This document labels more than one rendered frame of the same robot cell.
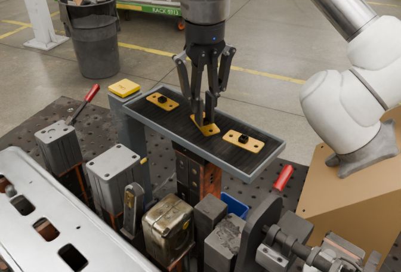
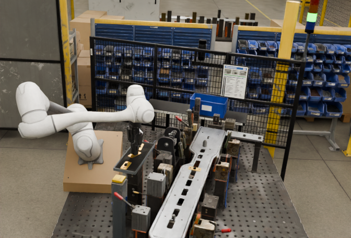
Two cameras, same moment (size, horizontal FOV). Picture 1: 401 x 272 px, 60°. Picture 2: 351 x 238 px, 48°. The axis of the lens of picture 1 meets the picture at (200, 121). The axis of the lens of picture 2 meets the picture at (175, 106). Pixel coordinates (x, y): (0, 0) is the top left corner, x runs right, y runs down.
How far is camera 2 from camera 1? 2.53 m
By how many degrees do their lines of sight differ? 96
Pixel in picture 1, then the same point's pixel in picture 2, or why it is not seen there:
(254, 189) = (93, 206)
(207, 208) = (161, 157)
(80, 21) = not seen: outside the picture
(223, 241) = (167, 156)
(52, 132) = (141, 210)
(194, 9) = not seen: hidden behind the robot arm
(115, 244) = (175, 185)
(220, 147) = (144, 150)
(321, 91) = (93, 139)
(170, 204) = (162, 166)
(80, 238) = (178, 192)
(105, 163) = (159, 177)
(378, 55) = not seen: hidden behind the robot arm
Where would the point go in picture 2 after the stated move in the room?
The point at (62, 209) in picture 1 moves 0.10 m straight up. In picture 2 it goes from (171, 201) to (172, 187)
